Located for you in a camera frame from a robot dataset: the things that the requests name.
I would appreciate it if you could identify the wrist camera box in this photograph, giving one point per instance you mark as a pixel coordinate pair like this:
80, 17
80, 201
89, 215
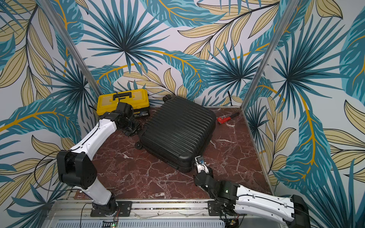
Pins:
125, 109
199, 160

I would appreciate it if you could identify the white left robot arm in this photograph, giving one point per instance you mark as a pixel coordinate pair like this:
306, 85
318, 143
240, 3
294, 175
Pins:
75, 166

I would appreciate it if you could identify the aluminium front frame rail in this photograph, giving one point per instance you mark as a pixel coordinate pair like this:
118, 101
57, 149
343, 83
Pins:
135, 213

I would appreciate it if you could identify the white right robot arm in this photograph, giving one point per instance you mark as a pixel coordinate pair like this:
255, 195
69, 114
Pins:
232, 199

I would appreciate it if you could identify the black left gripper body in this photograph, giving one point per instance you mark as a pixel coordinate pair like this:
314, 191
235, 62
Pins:
128, 130

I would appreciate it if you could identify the black ribbed hard-shell suitcase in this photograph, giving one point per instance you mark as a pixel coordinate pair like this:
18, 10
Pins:
178, 132

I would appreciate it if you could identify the left aluminium corner post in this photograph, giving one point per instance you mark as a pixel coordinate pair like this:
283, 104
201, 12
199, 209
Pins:
60, 28

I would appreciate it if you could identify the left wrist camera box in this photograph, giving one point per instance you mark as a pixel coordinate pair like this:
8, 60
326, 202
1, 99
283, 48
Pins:
125, 109

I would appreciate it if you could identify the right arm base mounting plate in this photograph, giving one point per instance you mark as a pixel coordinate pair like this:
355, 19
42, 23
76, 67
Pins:
217, 208

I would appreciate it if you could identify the red pipe wrench black handle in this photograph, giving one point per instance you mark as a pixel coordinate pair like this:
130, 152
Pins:
225, 119

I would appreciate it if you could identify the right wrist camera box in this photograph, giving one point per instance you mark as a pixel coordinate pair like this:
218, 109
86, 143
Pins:
199, 160

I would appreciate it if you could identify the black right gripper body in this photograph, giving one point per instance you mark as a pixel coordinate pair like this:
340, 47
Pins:
200, 174

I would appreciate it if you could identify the right aluminium corner post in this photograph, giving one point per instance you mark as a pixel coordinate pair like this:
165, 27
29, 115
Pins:
287, 14

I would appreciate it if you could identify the aluminium corner post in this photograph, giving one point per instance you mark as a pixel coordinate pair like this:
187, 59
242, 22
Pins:
287, 14
60, 28

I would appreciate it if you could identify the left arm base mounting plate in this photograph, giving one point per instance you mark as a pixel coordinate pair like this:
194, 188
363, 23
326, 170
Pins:
117, 208

